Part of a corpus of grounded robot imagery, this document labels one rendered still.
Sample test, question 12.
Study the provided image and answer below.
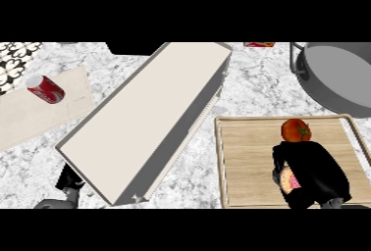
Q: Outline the beige placemat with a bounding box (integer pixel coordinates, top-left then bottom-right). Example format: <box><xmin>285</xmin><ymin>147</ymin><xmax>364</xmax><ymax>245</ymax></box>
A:
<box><xmin>0</xmin><ymin>66</ymin><xmax>95</xmax><ymax>152</ymax></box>

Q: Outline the red and yellow box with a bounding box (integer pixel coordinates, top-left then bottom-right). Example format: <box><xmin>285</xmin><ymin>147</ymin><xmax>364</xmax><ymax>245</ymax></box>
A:
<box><xmin>242</xmin><ymin>42</ymin><xmax>276</xmax><ymax>48</ymax></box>

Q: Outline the pink frosted cupcake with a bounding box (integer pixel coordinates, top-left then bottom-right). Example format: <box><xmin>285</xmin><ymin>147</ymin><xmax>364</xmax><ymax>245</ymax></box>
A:
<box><xmin>277</xmin><ymin>166</ymin><xmax>302</xmax><ymax>196</ymax></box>

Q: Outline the cream tiered shelf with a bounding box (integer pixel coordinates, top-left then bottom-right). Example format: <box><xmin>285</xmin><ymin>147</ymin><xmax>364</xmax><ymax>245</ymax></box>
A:
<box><xmin>53</xmin><ymin>42</ymin><xmax>234</xmax><ymax>207</ymax></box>

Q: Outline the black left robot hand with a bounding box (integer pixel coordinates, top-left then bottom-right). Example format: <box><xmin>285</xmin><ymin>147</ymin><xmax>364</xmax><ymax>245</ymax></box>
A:
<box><xmin>53</xmin><ymin>162</ymin><xmax>87</xmax><ymax>192</ymax></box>

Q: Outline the red tomato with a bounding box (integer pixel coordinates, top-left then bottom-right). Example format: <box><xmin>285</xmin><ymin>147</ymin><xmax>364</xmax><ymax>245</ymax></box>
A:
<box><xmin>279</xmin><ymin>118</ymin><xmax>313</xmax><ymax>143</ymax></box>

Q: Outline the wooden tray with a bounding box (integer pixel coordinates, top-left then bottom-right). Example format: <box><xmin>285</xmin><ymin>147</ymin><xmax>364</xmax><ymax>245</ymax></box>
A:
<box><xmin>212</xmin><ymin>113</ymin><xmax>371</xmax><ymax>210</ymax></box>

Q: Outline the grey metal pot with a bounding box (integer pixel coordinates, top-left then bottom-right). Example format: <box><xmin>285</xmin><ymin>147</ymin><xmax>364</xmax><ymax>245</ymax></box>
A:
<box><xmin>288</xmin><ymin>42</ymin><xmax>371</xmax><ymax>120</ymax></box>

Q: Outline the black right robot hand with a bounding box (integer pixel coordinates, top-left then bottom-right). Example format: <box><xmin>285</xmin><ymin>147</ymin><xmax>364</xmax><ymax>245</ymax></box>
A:
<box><xmin>270</xmin><ymin>140</ymin><xmax>353</xmax><ymax>210</ymax></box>

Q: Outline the red soda can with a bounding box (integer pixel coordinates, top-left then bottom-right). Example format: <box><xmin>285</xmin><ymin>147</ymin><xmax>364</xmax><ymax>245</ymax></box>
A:
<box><xmin>25</xmin><ymin>75</ymin><xmax>66</xmax><ymax>105</ymax></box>

